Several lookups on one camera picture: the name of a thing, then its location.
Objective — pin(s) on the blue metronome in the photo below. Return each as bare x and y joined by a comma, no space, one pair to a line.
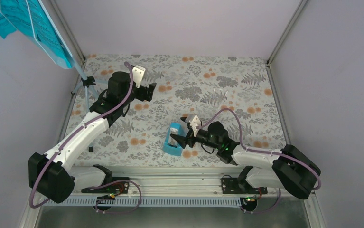
170,145

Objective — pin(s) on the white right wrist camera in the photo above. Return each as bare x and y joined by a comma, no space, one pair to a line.
194,123

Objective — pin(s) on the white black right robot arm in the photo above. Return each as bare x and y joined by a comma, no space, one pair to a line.
287,168

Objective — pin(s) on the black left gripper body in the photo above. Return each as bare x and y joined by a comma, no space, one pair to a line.
142,96

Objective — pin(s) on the floral patterned table mat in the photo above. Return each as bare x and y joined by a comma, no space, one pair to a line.
185,85

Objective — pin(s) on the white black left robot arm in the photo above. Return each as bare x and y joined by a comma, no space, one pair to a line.
52,175

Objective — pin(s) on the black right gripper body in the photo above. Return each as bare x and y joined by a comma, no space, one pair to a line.
189,137

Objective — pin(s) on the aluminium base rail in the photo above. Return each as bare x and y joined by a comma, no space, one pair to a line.
177,198

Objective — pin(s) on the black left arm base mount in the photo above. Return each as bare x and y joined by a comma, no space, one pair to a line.
116,185

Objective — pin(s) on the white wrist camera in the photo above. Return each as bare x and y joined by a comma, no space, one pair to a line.
138,74
194,123

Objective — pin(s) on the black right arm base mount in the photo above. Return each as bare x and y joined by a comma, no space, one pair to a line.
230,186

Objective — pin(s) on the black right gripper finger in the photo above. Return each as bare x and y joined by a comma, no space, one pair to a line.
181,140
184,121

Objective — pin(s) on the blue sheet music pages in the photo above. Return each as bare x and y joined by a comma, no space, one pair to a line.
29,18

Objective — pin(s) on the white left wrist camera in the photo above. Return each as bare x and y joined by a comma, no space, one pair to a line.
138,74

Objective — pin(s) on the light blue music stand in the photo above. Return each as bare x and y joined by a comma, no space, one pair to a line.
86,84

